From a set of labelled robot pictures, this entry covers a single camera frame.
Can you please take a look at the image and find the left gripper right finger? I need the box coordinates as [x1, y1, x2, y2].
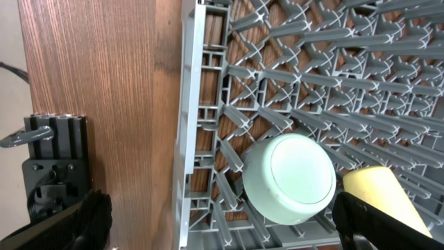
[332, 192, 443, 250]

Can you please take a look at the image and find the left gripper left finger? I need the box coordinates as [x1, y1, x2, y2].
[1, 190, 112, 250]

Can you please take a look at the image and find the yellow plastic cup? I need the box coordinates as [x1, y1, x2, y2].
[343, 166, 433, 238]

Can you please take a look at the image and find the mint green bowl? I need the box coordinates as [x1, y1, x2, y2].
[242, 133, 336, 225]

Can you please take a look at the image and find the grey dishwasher rack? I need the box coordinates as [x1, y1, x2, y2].
[173, 0, 443, 249]

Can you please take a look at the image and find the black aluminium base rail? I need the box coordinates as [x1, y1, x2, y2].
[1, 114, 91, 224]

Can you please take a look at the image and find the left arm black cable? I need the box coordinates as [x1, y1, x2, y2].
[0, 61, 31, 84]

